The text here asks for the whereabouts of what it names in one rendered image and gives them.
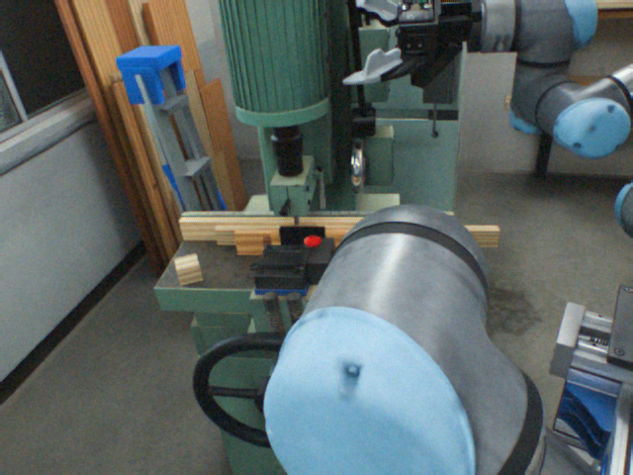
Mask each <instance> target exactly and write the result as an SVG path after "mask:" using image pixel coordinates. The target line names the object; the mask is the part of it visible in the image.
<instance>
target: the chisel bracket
mask: <svg viewBox="0 0 633 475"><path fill-rule="evenodd" d="M302 160H303V169H304V170H303V172H302V173H300V174H299V175H296V176H281V175H279V174H278V170H277V169H276V171H275V173H274V175H273V178H272V180H271V182H270V185H269V189H270V195H271V202H272V209H273V215H274V216H279V214H278V210H279V208H280V207H283V205H284V203H285V201H286V199H290V200H291V203H290V205H289V207H288V210H289V214H288V215H287V216H306V215H307V214H308V211H309V208H310V204H311V201H312V197H313V195H314V191H315V187H316V184H317V181H316V180H315V179H314V177H313V172H314V169H315V158H314V156H313V155H302Z"/></svg>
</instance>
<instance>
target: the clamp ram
mask: <svg viewBox="0 0 633 475"><path fill-rule="evenodd" d="M311 236H316V237H319V238H326V235H325V227H280V228H279V238H280V244H281V245H305V243H304V240H305V239H306V238H308V237H311Z"/></svg>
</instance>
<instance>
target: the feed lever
mask: <svg viewBox="0 0 633 475"><path fill-rule="evenodd" d="M347 5H348V14H349V23H350V32H351V39H352V47H353V56H354V65H355V73H356V72H359V71H362V70H363V65H362V54H361V44H360V34H359V22H358V11H357V0H347ZM357 92H358V101H359V108H353V110H352V113H351V128H352V135H354V136H374V135H375V134H376V133H377V111H376V109H375V107H371V108H366V98H365V87H364V84H357Z"/></svg>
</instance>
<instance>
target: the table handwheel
mask: <svg viewBox="0 0 633 475"><path fill-rule="evenodd" d="M285 337H286V336H285V335H282V334H277V333H270V332H251V333H244V334H239V335H235V336H231V337H228V338H226V339H223V340H221V341H219V342H217V343H216V344H214V345H212V346H211V347H210V348H209V349H207V350H206V351H205V352H203V353H202V355H201V356H200V357H199V359H198V360H197V362H196V365H195V367H194V370H193V374H192V389H193V393H194V396H195V399H196V401H197V403H198V405H199V407H200V408H201V410H202V411H203V413H204V414H205V415H206V416H207V417H208V419H209V420H210V421H211V422H213V423H214V424H215V425H216V426H217V427H219V428H222V429H223V430H225V431H226V432H228V433H230V434H231V435H233V436H235V437H237V438H239V439H242V440H244V441H247V442H250V443H253V444H256V445H259V446H263V447H268V448H273V447H272V445H271V442H270V439H269V437H268V433H267V432H266V431H262V430H259V429H256V428H253V427H249V426H247V425H245V424H243V423H241V422H239V421H237V420H236V419H234V418H233V417H231V416H230V415H229V414H227V413H226V412H225V411H224V410H223V409H222V408H221V407H220V406H219V405H218V404H217V402H216V401H215V399H214V398H213V396H222V397H236V398H244V399H253V400H255V401H254V403H255V406H256V408H257V409H258V410H259V411H260V412H261V413H262V414H264V400H265V394H266V390H267V387H268V384H269V381H270V379H271V377H272V374H273V370H274V368H275V366H276V363H277V361H276V356H275V353H274V355H273V359H272V365H271V369H270V373H269V376H266V377H264V378H262V379H261V381H260V383H259V387H258V389H247V388H230V387H220V386H210V385H209V375H210V372H211V370H212V368H213V367H214V365H215V364H216V363H217V362H219V361H220V360H221V359H223V358H224V357H226V356H230V355H233V354H236V353H240V352H245V351H252V350H267V351H274V352H280V349H281V346H282V344H283V341H284V339H285ZM264 415H265V414H264Z"/></svg>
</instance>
